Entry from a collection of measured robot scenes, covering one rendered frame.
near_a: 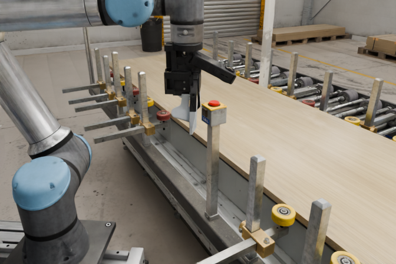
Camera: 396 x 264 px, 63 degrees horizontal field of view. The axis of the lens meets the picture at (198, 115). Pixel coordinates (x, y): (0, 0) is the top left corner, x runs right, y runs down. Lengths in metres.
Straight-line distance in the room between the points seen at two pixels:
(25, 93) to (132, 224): 1.80
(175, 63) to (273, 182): 0.76
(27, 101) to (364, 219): 1.09
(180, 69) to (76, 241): 0.47
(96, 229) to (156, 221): 1.58
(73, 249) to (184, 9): 0.59
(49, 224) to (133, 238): 1.64
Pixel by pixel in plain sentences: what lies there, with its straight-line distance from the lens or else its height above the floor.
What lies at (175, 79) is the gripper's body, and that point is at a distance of 0.75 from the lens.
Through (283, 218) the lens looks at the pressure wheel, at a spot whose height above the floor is 0.91.
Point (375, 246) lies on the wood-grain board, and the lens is 1.20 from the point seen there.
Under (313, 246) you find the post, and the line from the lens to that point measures 0.98.
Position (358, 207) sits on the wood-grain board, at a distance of 1.33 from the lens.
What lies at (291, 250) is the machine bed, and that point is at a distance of 1.45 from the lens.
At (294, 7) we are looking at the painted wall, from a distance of 10.90.
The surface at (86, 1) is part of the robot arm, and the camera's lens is 0.61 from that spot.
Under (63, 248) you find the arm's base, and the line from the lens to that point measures 0.86.
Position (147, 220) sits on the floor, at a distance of 2.54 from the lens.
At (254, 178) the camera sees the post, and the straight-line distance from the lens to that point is 1.07.
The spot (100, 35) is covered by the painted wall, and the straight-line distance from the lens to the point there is 8.36.
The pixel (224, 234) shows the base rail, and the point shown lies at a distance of 1.39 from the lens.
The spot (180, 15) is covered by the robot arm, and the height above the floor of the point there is 1.58.
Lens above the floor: 1.66
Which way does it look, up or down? 24 degrees down
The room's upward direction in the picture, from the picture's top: straight up
